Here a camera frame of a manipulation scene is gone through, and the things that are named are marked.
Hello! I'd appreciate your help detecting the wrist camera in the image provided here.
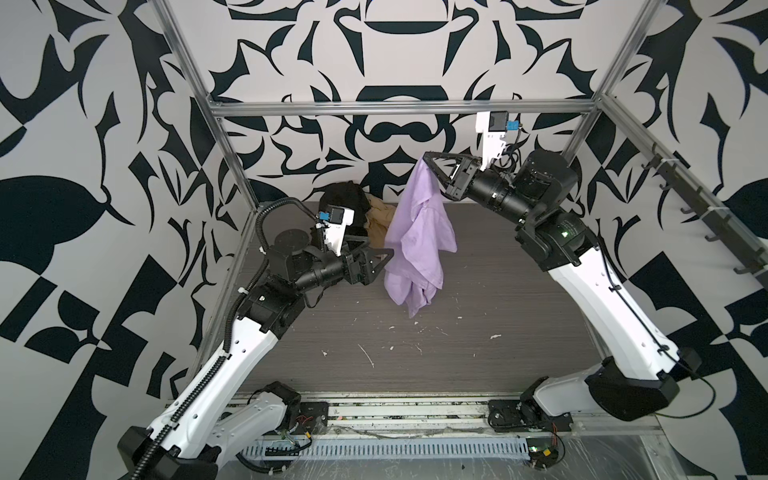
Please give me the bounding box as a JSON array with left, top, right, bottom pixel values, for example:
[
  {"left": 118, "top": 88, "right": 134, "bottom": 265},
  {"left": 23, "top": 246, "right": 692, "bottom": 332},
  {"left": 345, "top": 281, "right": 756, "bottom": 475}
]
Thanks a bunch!
[
  {"left": 475, "top": 111, "right": 521, "bottom": 171},
  {"left": 317, "top": 205, "right": 355, "bottom": 256}
]

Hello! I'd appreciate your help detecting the tan cloth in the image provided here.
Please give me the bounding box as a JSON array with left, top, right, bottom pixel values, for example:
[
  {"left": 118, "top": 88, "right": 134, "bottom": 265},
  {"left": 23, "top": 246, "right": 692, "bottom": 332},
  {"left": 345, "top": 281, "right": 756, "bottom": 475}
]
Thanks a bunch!
[{"left": 365, "top": 194, "right": 396, "bottom": 248}]

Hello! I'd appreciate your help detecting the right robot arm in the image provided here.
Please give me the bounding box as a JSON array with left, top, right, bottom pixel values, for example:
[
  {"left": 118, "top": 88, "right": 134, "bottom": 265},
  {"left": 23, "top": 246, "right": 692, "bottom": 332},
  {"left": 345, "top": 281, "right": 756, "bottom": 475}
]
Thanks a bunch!
[{"left": 423, "top": 150, "right": 701, "bottom": 428}]

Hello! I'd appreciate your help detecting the lilac cloth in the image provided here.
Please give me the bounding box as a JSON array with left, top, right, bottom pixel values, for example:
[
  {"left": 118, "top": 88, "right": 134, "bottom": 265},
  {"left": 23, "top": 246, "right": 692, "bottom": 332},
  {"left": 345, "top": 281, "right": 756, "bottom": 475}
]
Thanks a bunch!
[{"left": 384, "top": 160, "right": 457, "bottom": 318}]

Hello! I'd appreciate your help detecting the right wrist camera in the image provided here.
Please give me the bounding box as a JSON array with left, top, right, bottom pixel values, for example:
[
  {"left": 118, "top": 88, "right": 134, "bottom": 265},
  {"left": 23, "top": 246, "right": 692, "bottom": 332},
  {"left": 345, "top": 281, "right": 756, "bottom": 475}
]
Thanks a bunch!
[{"left": 475, "top": 111, "right": 521, "bottom": 171}]

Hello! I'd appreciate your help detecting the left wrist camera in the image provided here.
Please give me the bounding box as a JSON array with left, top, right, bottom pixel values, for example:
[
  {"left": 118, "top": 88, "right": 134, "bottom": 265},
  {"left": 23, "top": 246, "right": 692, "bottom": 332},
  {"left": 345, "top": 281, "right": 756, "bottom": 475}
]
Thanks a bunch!
[{"left": 317, "top": 205, "right": 355, "bottom": 256}]

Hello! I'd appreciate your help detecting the black cloth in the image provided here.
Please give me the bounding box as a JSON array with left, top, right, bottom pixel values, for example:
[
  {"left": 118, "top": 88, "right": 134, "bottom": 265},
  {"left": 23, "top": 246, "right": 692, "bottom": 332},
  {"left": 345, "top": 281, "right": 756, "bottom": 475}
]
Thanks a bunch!
[{"left": 319, "top": 181, "right": 371, "bottom": 236}]

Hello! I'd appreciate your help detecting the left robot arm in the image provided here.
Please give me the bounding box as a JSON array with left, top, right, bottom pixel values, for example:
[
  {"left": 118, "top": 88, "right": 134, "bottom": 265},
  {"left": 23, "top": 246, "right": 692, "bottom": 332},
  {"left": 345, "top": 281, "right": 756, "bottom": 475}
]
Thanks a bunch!
[{"left": 118, "top": 226, "right": 394, "bottom": 479}]

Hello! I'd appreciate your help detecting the black hook rail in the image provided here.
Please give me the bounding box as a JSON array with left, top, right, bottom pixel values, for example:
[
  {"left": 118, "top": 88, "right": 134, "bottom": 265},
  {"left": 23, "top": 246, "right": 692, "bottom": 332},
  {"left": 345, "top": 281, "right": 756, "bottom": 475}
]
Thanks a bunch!
[{"left": 643, "top": 143, "right": 767, "bottom": 289}]

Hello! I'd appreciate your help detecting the white slotted cable duct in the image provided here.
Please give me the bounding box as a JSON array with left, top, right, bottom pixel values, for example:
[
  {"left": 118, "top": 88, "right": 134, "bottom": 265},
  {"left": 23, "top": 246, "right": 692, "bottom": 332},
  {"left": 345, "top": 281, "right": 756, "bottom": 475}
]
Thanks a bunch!
[{"left": 242, "top": 437, "right": 529, "bottom": 461}]

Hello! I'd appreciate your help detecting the aluminium frame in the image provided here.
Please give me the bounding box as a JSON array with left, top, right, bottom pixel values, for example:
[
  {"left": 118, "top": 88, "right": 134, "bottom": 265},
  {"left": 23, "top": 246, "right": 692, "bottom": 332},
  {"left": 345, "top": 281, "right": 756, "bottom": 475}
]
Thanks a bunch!
[{"left": 149, "top": 0, "right": 768, "bottom": 385}]

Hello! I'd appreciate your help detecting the small green circuit board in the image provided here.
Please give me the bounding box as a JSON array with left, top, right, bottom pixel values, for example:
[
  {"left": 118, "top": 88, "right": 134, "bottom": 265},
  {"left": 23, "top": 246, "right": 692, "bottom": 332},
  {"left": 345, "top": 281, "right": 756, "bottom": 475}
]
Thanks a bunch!
[{"left": 527, "top": 438, "right": 564, "bottom": 471}]

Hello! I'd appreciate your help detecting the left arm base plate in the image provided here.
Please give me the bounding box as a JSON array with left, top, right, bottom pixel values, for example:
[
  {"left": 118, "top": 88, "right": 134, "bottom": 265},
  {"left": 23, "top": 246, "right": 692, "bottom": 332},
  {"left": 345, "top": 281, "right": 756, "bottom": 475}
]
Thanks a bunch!
[{"left": 297, "top": 401, "right": 330, "bottom": 435}]

